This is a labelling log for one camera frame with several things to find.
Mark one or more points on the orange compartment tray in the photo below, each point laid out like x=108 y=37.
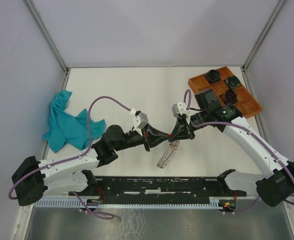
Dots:
x=228 y=89

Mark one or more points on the aluminium frame post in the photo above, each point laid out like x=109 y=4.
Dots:
x=35 y=14
x=263 y=34

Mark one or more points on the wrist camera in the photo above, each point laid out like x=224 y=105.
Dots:
x=180 y=109
x=140 y=120

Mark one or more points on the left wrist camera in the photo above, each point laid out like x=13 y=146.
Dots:
x=140 y=120

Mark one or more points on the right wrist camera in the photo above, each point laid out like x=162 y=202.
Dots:
x=180 y=109

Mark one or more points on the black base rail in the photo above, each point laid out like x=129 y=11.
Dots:
x=158 y=190

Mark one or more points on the silver keyring with keys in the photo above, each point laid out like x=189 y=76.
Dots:
x=169 y=154

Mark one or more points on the green yellow round part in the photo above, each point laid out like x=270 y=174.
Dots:
x=233 y=82

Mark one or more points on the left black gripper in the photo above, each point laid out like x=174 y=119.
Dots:
x=146 y=139

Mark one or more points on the black round part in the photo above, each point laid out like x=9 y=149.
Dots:
x=229 y=97
x=212 y=76

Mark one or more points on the white slotted cable duct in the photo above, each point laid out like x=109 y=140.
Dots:
x=51 y=202

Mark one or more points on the teal cloth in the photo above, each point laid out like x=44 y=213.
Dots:
x=65 y=128

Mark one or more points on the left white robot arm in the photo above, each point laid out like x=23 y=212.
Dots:
x=32 y=178

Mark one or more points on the right aluminium frame post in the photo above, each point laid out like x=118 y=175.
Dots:
x=263 y=34

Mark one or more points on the black round part top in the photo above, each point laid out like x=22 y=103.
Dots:
x=212 y=76

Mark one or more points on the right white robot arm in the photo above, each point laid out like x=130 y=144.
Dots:
x=275 y=182

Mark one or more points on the black round part lower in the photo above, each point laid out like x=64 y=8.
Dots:
x=229 y=97

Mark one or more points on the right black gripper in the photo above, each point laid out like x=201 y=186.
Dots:
x=183 y=124

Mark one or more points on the left aluminium frame post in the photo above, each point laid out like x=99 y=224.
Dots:
x=35 y=14

